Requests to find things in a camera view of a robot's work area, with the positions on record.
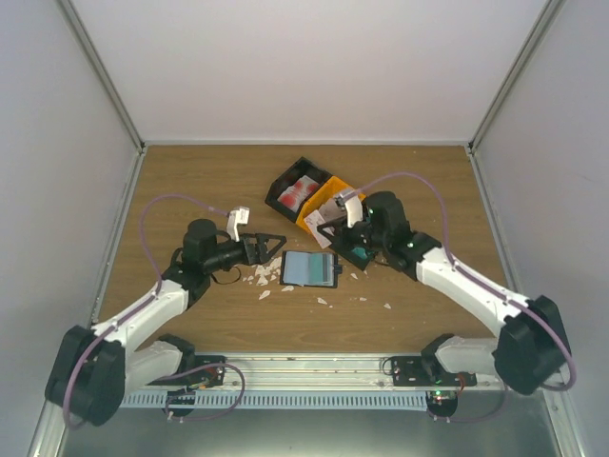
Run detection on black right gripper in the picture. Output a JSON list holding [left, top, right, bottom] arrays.
[[318, 215, 389, 256]]

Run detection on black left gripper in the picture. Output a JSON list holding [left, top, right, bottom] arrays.
[[205, 232, 286, 273]]

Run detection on black leather card holder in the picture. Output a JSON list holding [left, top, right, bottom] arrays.
[[280, 250, 343, 288]]

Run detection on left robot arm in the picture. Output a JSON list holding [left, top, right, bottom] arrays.
[[44, 219, 286, 426]]

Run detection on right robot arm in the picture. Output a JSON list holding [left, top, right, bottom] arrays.
[[317, 190, 576, 395]]

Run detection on black bin with teal cards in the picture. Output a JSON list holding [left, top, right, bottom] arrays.
[[330, 239, 381, 271]]

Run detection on teal card stack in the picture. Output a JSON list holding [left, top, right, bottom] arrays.
[[351, 247, 373, 262]]

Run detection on white pink card stack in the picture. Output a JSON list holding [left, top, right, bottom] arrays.
[[319, 197, 346, 223]]

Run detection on red white card stack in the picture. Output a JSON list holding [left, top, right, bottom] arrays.
[[277, 175, 320, 212]]

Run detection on black bin with red cards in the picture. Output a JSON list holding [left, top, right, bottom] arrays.
[[265, 157, 331, 223]]

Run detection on yellow plastic bin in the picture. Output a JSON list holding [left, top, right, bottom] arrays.
[[294, 175, 367, 238]]

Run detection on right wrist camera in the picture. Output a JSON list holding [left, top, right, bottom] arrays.
[[334, 189, 363, 229]]

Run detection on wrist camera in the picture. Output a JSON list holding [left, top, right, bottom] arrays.
[[226, 206, 250, 242], [334, 189, 363, 229]]

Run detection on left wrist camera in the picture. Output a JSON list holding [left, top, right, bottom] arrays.
[[226, 206, 250, 242]]

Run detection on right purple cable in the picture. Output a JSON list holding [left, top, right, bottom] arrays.
[[340, 171, 577, 425]]

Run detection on purple cable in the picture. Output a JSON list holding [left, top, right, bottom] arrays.
[[62, 193, 246, 431], [340, 171, 577, 425]]

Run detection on aluminium front rail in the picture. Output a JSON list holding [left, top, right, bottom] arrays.
[[51, 350, 566, 387]]

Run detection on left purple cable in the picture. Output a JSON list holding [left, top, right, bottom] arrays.
[[62, 193, 246, 431]]

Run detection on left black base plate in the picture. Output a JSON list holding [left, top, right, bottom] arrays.
[[142, 354, 227, 387]]

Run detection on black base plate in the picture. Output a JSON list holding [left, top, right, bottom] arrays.
[[380, 355, 478, 387], [142, 354, 227, 387]]

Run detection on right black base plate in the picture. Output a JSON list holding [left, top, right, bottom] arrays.
[[380, 355, 478, 387]]

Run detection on grey slotted cable duct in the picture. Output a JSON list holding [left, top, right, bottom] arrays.
[[122, 390, 427, 411]]

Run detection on aluminium frame post right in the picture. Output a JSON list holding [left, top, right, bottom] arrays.
[[466, 0, 565, 155]]

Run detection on aluminium frame post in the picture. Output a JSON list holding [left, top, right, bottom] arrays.
[[56, 0, 146, 155], [466, 0, 565, 155]]

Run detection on aluminium frame post left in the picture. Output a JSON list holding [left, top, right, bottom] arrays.
[[56, 0, 146, 155]]

